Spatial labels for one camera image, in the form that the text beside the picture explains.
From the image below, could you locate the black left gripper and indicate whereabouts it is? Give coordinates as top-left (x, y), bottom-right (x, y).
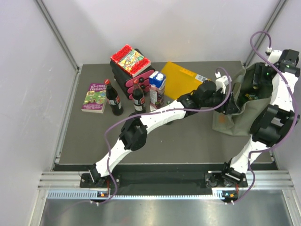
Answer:
top-left (200, 88), bottom-right (239, 115)

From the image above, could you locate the green canvas bag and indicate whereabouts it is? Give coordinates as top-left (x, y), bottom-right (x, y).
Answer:
top-left (212, 64), bottom-right (276, 136)

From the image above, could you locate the grape juice carton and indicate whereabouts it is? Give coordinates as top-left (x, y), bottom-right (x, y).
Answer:
top-left (149, 71), bottom-right (166, 109)

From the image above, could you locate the cola bottle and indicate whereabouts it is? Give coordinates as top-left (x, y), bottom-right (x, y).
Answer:
top-left (132, 79), bottom-right (146, 113)
top-left (104, 79), bottom-right (123, 116)

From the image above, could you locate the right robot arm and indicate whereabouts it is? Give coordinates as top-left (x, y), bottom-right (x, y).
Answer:
top-left (219, 49), bottom-right (300, 187)

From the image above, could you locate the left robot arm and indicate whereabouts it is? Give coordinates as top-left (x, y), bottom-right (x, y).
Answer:
top-left (88, 76), bottom-right (231, 187)

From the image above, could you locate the yellow plastic folder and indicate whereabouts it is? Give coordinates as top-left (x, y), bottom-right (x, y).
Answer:
top-left (161, 62), bottom-right (209, 99)

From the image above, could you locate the black pink drawer unit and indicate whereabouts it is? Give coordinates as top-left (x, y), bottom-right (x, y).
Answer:
top-left (110, 48), bottom-right (155, 99)

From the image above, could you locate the red treehouse book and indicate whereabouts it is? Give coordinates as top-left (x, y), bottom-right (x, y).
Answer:
top-left (110, 45), bottom-right (151, 77)

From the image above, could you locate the purple treehouse book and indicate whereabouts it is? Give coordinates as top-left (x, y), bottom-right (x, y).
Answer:
top-left (81, 83), bottom-right (107, 113)

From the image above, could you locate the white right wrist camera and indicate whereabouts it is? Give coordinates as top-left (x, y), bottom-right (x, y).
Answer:
top-left (265, 47), bottom-right (282, 64)

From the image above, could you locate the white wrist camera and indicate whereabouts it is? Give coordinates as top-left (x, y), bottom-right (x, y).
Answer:
top-left (265, 47), bottom-right (282, 64)
top-left (215, 73), bottom-right (232, 94)

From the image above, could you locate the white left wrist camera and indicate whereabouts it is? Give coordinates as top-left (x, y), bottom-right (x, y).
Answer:
top-left (215, 73), bottom-right (232, 94)

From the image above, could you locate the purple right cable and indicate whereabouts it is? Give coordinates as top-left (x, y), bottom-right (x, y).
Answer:
top-left (235, 31), bottom-right (298, 203)

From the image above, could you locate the aluminium frame post right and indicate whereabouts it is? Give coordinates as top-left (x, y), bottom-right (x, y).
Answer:
top-left (244, 0), bottom-right (289, 66)

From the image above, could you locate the aluminium frame post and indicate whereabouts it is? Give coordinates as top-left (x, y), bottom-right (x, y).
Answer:
top-left (33, 0), bottom-right (80, 72)
top-left (244, 0), bottom-right (289, 66)

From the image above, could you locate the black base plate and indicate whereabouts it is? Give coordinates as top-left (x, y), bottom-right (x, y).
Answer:
top-left (80, 163), bottom-right (248, 195)

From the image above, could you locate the slotted cable duct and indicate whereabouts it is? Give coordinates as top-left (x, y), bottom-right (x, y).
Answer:
top-left (47, 189), bottom-right (236, 200)

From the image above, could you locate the aluminium front rail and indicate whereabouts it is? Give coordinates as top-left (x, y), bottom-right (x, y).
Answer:
top-left (38, 171), bottom-right (81, 190)

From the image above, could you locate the aluminium frame post left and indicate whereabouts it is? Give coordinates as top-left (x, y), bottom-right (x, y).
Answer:
top-left (33, 0), bottom-right (80, 72)

